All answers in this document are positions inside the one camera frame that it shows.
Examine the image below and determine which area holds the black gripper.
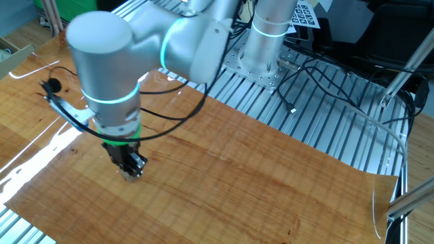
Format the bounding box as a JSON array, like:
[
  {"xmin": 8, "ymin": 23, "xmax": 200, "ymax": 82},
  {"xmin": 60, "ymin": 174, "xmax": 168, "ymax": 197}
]
[{"xmin": 101, "ymin": 141, "xmax": 149, "ymax": 178}]

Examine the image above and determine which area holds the wood grain table mat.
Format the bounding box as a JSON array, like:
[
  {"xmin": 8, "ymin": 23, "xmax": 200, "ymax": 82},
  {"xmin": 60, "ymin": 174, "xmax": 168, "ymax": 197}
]
[{"xmin": 0, "ymin": 30, "xmax": 398, "ymax": 244}]

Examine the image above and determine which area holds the open cardboard box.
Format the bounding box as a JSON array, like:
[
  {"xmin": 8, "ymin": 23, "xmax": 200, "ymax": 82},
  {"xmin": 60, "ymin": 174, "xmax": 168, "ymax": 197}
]
[{"xmin": 0, "ymin": 35, "xmax": 35, "ymax": 81}]

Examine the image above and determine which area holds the slanted wood and metal beam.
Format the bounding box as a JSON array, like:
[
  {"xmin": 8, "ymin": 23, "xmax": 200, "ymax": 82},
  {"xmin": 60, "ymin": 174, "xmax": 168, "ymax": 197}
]
[{"xmin": 40, "ymin": 0, "xmax": 65, "ymax": 37}]

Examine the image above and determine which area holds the green box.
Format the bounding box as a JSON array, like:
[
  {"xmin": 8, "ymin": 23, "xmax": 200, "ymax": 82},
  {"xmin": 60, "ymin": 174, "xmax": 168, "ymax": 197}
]
[{"xmin": 33, "ymin": 0, "xmax": 99, "ymax": 23}]

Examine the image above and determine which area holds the calibration tag sheet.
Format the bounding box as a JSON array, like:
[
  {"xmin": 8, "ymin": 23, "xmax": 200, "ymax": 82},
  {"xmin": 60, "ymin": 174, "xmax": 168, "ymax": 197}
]
[{"xmin": 286, "ymin": 0, "xmax": 321, "ymax": 35}]

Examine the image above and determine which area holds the white paper sheet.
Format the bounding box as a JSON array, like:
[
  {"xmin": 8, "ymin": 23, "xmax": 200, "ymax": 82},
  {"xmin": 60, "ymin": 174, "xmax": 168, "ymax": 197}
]
[{"xmin": 317, "ymin": 0, "xmax": 335, "ymax": 13}]

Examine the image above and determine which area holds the aluminium profile strut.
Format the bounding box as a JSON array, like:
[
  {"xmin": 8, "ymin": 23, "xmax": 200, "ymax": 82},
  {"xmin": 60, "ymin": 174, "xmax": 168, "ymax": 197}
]
[
  {"xmin": 386, "ymin": 176, "xmax": 434, "ymax": 222},
  {"xmin": 378, "ymin": 26, "xmax": 434, "ymax": 108}
]

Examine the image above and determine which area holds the black equipment case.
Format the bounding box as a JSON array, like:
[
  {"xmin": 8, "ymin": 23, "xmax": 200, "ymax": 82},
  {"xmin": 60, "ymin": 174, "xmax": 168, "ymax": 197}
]
[{"xmin": 317, "ymin": 0, "xmax": 434, "ymax": 74}]

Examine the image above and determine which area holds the thick black cable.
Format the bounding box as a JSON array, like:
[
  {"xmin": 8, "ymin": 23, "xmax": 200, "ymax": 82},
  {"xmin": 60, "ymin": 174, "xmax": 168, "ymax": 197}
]
[{"xmin": 39, "ymin": 0, "xmax": 245, "ymax": 142}]

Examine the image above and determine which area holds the thin black cable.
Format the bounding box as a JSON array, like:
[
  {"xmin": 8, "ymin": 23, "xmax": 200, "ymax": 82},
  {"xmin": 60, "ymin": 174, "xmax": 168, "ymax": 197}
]
[{"xmin": 138, "ymin": 79, "xmax": 204, "ymax": 121}]

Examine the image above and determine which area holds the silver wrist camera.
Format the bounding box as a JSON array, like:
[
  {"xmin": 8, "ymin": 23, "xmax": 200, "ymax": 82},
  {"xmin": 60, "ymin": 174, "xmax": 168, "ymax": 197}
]
[{"xmin": 47, "ymin": 93, "xmax": 99, "ymax": 131}]

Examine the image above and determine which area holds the perforated robot base plate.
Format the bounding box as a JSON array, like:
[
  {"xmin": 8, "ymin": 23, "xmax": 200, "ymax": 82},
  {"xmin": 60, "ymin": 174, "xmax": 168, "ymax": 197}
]
[{"xmin": 222, "ymin": 28, "xmax": 301, "ymax": 92}]

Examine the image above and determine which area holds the black usb cable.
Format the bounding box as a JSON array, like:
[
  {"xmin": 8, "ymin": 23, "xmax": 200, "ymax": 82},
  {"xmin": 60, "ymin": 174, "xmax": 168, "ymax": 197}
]
[{"xmin": 276, "ymin": 57, "xmax": 319, "ymax": 115}]

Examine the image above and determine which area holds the long black cable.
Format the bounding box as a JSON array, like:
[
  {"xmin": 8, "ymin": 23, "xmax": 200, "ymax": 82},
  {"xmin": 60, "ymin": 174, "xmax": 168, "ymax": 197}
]
[{"xmin": 294, "ymin": 57, "xmax": 367, "ymax": 116}]

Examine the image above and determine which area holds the translucent hose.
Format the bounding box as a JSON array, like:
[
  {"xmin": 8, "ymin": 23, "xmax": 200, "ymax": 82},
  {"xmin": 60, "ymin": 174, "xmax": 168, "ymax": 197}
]
[{"xmin": 335, "ymin": 101, "xmax": 410, "ymax": 170}]

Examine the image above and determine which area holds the black cable with ferrite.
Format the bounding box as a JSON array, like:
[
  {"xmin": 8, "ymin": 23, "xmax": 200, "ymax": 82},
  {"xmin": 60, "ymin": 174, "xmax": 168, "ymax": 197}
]
[{"xmin": 381, "ymin": 73, "xmax": 431, "ymax": 125}]

